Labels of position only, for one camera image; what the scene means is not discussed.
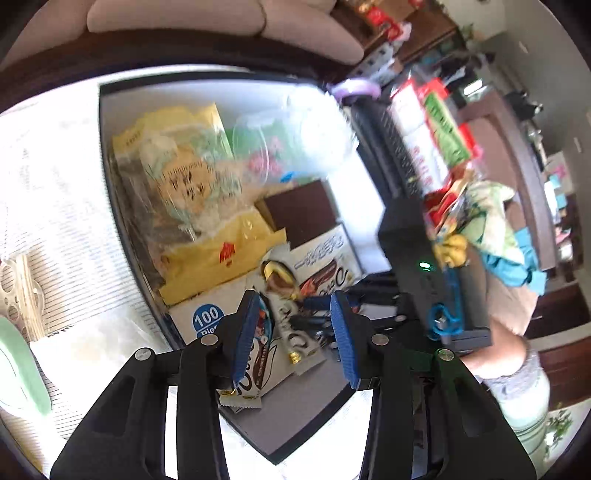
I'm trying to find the dark wooden cabinet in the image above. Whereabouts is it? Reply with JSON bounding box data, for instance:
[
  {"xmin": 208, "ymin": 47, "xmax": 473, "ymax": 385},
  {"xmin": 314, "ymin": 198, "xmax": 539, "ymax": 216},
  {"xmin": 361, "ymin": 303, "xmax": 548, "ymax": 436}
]
[{"xmin": 397, "ymin": 7, "xmax": 472, "ymax": 63}]

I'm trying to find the white chocolate bar packet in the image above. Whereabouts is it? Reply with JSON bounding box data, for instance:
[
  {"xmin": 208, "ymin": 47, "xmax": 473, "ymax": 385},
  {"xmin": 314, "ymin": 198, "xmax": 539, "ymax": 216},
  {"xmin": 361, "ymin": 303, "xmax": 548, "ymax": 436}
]
[
  {"xmin": 219, "ymin": 295, "xmax": 278, "ymax": 411},
  {"xmin": 272, "ymin": 295, "xmax": 338, "ymax": 377}
]

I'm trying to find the beige sofa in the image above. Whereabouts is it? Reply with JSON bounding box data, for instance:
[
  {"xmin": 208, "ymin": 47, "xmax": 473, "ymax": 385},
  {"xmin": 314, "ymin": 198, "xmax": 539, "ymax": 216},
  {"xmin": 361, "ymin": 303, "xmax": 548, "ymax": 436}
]
[{"xmin": 0, "ymin": 0, "xmax": 365, "ymax": 70}]

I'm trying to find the white box with blue label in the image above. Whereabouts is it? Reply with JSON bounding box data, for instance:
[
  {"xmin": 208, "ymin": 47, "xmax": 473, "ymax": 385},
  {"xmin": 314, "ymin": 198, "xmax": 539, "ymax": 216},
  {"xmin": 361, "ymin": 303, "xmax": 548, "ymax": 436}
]
[{"xmin": 166, "ymin": 277, "xmax": 259, "ymax": 347}]

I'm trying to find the blue strap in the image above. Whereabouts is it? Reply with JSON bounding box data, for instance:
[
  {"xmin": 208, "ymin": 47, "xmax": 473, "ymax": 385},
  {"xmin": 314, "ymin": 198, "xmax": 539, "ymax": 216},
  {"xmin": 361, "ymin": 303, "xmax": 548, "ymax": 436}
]
[{"xmin": 427, "ymin": 268, "xmax": 462, "ymax": 342}]

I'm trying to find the purple ring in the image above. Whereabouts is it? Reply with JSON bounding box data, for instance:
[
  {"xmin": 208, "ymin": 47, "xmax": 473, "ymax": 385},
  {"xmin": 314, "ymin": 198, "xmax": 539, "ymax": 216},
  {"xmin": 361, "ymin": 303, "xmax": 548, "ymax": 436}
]
[{"xmin": 330, "ymin": 78, "xmax": 382, "ymax": 102}]

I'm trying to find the yellow snack packet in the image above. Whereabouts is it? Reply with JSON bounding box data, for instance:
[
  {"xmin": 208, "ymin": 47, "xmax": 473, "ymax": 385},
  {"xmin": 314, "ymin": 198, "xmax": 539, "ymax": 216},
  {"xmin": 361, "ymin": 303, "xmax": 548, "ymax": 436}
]
[{"xmin": 112, "ymin": 104, "xmax": 288, "ymax": 306}]

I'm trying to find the blue cloth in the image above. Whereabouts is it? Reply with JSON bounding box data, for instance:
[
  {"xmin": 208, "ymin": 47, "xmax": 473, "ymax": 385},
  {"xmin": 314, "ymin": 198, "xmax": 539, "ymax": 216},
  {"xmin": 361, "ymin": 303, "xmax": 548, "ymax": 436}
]
[{"xmin": 480, "ymin": 226, "xmax": 548, "ymax": 294}]

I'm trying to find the clear bag of green candies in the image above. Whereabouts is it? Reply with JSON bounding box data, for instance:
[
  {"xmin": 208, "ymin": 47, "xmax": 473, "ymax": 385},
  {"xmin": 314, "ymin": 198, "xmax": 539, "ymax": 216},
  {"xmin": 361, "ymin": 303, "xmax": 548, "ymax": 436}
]
[{"xmin": 231, "ymin": 88, "xmax": 358, "ymax": 185}]

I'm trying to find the dark brown box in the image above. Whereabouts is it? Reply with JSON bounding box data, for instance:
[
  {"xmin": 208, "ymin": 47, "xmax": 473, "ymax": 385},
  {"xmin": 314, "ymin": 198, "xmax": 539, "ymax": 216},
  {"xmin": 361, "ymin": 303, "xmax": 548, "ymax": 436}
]
[{"xmin": 263, "ymin": 180, "xmax": 340, "ymax": 250}]

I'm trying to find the red snack packet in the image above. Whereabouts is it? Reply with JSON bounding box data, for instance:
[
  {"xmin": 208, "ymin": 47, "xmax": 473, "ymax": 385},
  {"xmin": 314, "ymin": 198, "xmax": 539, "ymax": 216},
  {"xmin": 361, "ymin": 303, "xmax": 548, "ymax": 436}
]
[{"xmin": 425, "ymin": 175, "xmax": 476, "ymax": 236}]

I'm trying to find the white striped table cover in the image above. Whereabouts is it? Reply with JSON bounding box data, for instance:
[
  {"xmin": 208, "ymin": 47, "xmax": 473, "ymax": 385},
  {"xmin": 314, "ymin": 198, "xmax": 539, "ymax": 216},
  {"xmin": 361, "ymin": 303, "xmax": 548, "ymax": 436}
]
[{"xmin": 0, "ymin": 69, "xmax": 185, "ymax": 462}]

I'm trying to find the yellow toy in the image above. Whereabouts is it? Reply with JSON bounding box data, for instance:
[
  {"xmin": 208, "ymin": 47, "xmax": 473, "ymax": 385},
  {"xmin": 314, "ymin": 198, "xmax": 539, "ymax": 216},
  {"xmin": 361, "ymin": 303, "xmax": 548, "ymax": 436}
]
[{"xmin": 434, "ymin": 233, "xmax": 469, "ymax": 268}]

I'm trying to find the light green cloth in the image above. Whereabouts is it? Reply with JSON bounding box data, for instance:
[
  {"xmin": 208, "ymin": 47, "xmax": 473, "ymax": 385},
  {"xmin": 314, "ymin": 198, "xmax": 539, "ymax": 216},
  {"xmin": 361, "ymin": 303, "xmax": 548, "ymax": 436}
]
[{"xmin": 462, "ymin": 180, "xmax": 525, "ymax": 259}]

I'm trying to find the cream perforated plastic rack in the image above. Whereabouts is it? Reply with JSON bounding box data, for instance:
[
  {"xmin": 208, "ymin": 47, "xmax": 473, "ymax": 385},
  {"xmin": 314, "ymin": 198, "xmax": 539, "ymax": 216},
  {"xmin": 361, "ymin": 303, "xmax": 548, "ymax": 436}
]
[{"xmin": 0, "ymin": 256, "xmax": 47, "ymax": 342}]

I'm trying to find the gold chocolate packet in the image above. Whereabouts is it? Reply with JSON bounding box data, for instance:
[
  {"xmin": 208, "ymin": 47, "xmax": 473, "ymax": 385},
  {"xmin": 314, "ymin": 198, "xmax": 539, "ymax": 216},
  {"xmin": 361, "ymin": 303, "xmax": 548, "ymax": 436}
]
[{"xmin": 261, "ymin": 260, "xmax": 301, "ymax": 301}]

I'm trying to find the white chocolate box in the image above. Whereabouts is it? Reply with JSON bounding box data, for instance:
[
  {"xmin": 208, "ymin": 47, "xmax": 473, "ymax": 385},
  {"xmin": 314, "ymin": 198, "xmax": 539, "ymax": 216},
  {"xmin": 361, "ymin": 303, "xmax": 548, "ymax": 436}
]
[{"xmin": 286, "ymin": 224, "xmax": 363, "ymax": 296}]

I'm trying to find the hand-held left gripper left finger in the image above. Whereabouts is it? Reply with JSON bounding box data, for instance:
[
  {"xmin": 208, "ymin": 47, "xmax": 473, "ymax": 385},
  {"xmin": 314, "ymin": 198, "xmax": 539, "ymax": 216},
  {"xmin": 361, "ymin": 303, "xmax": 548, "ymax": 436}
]
[{"xmin": 50, "ymin": 290, "xmax": 263, "ymax": 480}]

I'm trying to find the person's right forearm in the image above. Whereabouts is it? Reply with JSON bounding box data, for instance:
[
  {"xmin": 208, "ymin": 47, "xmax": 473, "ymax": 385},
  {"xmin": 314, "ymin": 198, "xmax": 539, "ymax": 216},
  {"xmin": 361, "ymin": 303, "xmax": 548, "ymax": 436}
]
[{"xmin": 462, "ymin": 332, "xmax": 552, "ymax": 467}]

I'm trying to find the black ribbed keyboard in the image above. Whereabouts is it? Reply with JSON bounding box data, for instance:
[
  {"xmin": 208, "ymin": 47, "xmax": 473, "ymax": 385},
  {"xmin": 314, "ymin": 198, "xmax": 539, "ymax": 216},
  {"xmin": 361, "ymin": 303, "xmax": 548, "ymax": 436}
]
[{"xmin": 353, "ymin": 99, "xmax": 428, "ymax": 199}]

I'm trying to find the grey tray with dark rim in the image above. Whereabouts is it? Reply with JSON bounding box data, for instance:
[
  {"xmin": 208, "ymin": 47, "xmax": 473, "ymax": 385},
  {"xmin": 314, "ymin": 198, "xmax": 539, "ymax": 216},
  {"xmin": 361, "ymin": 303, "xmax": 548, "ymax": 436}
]
[{"xmin": 98, "ymin": 69, "xmax": 393, "ymax": 464}]

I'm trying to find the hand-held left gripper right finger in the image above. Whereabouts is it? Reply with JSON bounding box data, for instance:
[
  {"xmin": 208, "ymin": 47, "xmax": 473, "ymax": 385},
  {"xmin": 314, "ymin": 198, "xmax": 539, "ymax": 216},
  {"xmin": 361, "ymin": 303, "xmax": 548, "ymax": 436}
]
[{"xmin": 329, "ymin": 291, "xmax": 539, "ymax": 480}]

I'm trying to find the red and white box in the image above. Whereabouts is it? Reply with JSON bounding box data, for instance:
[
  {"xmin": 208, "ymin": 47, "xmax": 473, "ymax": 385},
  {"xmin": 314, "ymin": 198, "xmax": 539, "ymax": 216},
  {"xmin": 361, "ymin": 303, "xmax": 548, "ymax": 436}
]
[{"xmin": 390, "ymin": 78, "xmax": 481, "ymax": 195}]

